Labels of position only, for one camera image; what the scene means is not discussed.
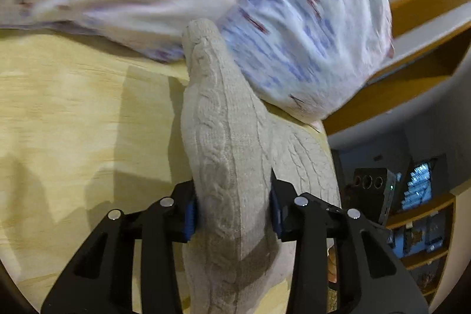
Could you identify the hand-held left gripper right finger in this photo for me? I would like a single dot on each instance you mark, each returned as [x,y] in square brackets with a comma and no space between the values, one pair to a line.
[276,218]

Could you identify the white blue patterned cloth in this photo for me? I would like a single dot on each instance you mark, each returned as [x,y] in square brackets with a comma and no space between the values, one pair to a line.
[312,41]

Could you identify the wooden bed headboard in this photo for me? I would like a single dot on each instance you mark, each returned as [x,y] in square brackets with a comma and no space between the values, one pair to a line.
[404,89]

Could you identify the black box with round holes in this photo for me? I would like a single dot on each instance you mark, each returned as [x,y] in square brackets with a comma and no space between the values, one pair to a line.
[368,196]

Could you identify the yellow patterned bed sheet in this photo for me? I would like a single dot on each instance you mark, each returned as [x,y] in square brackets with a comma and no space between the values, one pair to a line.
[73,133]

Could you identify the wooden shelf unit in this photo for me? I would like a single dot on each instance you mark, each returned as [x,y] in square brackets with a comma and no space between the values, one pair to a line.
[423,218]

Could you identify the dark framed screen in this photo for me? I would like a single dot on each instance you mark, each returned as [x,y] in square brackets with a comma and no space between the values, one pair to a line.
[419,185]

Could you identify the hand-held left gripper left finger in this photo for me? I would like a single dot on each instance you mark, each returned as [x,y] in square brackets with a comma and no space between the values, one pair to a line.
[189,222]

